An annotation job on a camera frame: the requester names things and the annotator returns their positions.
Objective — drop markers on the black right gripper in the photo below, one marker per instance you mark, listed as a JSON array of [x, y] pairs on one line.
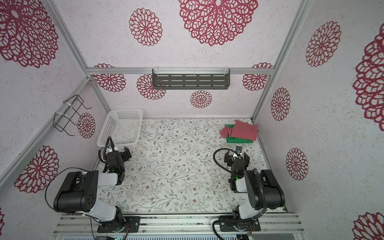
[[229, 159]]

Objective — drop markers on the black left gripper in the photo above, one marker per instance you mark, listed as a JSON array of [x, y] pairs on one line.
[[126, 154]]

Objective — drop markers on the green tank top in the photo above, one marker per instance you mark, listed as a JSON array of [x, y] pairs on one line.
[[239, 131]]

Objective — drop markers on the pink tank top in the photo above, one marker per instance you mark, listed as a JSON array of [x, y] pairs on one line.
[[252, 131]]

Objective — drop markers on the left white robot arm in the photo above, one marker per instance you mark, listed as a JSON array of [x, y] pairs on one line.
[[78, 193]]

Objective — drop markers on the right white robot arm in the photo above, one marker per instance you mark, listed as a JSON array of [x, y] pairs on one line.
[[261, 187]]

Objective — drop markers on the white plastic laundry basket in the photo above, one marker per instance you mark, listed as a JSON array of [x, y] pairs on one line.
[[123, 126]]

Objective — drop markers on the black wire wall rack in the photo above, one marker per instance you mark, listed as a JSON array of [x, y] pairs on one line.
[[61, 120]]

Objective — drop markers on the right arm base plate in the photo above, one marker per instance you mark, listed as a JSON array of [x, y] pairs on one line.
[[228, 225]]

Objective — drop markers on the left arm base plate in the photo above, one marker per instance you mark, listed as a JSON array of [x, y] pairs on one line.
[[126, 224]]

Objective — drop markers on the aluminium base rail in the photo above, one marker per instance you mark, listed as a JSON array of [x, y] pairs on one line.
[[180, 224]]

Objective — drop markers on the dark grey wall shelf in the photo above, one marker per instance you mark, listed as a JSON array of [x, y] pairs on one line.
[[191, 79]]

